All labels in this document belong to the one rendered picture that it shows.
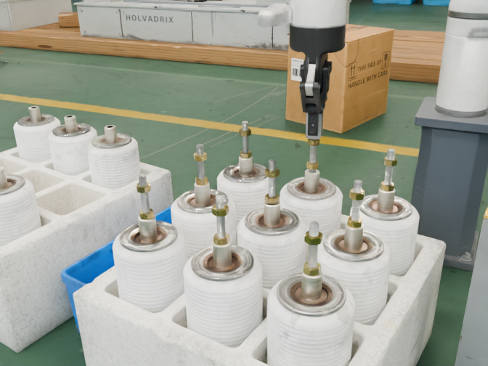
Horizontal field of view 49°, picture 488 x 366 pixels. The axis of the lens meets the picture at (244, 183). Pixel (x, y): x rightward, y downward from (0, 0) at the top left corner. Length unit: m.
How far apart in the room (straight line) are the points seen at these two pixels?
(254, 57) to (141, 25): 0.71
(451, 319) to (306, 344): 0.47
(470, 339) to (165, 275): 0.40
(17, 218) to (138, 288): 0.28
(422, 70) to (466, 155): 1.47
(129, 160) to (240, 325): 0.49
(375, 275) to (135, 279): 0.30
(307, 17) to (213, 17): 2.15
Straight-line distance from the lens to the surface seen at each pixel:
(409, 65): 2.50
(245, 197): 0.85
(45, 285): 0.95
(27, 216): 0.92
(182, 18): 2.94
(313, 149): 0.80
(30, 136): 1.21
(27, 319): 0.96
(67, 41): 3.33
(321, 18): 0.72
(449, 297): 1.07
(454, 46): 1.03
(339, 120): 1.80
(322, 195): 0.80
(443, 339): 0.97
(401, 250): 0.78
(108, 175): 1.04
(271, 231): 0.71
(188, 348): 0.65
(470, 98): 1.04
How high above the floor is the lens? 0.61
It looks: 25 degrees down
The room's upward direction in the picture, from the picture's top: 1 degrees counter-clockwise
